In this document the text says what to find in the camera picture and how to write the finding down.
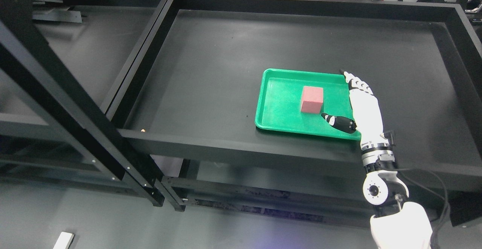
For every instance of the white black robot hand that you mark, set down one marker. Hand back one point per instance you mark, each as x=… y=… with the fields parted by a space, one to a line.
x=367 y=119

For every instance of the pink foam block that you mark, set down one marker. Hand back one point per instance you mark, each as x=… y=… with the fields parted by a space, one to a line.
x=312 y=100

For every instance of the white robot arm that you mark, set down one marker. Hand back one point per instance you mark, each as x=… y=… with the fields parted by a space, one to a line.
x=398 y=222

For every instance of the green plastic tray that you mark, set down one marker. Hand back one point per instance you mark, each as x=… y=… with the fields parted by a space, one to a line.
x=279 y=101

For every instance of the black metal shelf right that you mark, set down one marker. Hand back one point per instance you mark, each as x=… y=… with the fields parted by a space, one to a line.
x=244 y=82

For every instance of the black metal shelf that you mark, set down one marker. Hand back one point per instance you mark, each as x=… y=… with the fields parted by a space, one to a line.
x=35 y=73
x=244 y=82

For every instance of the black metal shelf left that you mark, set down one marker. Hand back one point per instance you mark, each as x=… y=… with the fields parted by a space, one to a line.
x=35 y=73

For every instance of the white desk with legs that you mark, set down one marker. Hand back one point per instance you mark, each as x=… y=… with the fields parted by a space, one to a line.
x=64 y=240

